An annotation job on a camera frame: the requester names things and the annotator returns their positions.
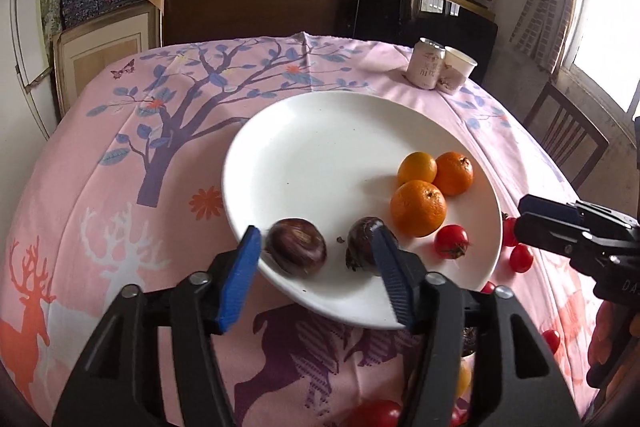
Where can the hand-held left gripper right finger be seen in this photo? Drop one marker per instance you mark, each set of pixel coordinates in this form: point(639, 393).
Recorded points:
point(392, 277)

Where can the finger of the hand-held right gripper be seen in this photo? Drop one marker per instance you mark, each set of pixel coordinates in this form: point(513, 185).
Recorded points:
point(542, 206)
point(545, 234)

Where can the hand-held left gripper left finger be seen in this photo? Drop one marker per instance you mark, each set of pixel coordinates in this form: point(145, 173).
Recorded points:
point(240, 277)

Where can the small red tomato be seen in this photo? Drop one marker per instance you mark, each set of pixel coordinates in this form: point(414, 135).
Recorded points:
point(487, 288)
point(509, 232)
point(551, 340)
point(451, 242)
point(375, 413)
point(521, 258)

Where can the dark purple water chestnut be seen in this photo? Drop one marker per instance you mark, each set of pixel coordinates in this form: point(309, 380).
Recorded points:
point(295, 247)
point(469, 341)
point(360, 239)

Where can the small orange mandarin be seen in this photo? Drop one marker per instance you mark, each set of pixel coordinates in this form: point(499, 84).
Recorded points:
point(463, 377)

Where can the white plate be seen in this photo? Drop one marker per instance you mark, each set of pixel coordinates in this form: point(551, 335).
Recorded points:
point(325, 157)

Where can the dark wooden chair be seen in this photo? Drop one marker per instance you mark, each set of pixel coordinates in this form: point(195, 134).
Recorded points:
point(565, 132)

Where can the pink printed tablecloth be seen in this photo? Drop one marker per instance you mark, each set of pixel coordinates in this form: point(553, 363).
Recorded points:
point(150, 257)

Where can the white paper cup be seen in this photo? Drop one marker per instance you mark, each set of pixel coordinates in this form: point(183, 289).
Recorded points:
point(457, 69)

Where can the pale pink drink can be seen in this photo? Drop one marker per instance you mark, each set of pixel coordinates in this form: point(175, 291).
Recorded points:
point(425, 64)

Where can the white framed window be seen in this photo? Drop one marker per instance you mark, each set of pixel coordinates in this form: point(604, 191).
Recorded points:
point(610, 22)

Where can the black screen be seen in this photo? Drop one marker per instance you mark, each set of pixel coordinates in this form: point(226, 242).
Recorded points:
point(400, 17)

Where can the dark wooden cabinet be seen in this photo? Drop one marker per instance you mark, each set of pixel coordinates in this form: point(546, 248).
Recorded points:
point(250, 12)

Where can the framed beige board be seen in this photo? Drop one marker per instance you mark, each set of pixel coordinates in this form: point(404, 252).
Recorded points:
point(105, 47)

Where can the white door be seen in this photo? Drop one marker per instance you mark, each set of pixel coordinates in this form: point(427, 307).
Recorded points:
point(30, 57)

